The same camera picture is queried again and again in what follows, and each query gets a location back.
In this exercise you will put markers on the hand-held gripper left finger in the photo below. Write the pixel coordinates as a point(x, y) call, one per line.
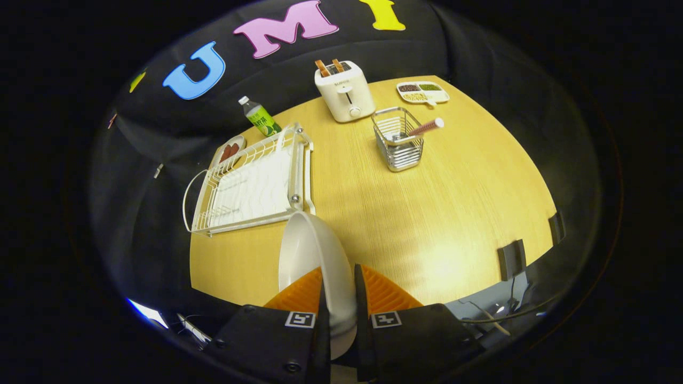
point(267, 341)

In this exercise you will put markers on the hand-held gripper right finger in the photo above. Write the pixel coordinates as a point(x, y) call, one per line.
point(421, 336)

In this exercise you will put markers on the red sausage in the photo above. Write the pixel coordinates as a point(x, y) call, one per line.
point(234, 149)
point(226, 153)

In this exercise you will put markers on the small saucer with sausages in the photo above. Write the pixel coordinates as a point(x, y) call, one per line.
point(239, 143)

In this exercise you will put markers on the silver clip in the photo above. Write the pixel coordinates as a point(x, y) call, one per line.
point(158, 170)

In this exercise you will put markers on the green label plastic bottle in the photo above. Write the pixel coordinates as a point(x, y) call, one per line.
point(261, 118)

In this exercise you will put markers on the black backdrop cloth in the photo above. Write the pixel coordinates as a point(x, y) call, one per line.
point(149, 138)

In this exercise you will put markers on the white divided snack tray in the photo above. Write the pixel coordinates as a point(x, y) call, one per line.
point(424, 95)

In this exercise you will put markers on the white toaster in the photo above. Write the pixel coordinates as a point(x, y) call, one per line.
point(347, 98)

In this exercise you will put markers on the pink clip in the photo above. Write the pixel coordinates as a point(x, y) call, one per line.
point(111, 120)

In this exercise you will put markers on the brown toast slice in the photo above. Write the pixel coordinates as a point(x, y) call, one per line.
point(322, 68)
point(338, 65)

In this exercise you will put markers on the black table edge bracket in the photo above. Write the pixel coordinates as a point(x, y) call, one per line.
point(511, 260)
point(556, 228)

